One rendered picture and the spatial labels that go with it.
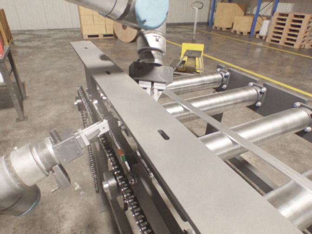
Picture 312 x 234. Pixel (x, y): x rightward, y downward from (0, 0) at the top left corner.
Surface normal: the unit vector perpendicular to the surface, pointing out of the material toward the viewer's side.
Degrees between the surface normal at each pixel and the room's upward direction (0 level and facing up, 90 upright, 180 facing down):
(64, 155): 66
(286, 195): 14
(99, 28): 90
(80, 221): 0
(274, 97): 90
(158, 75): 57
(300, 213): 37
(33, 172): 79
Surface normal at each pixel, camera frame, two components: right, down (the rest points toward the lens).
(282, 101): -0.89, 0.21
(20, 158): 0.08, -0.50
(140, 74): 0.40, -0.07
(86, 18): 0.39, 0.48
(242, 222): 0.03, -0.86
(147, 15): 0.61, 0.44
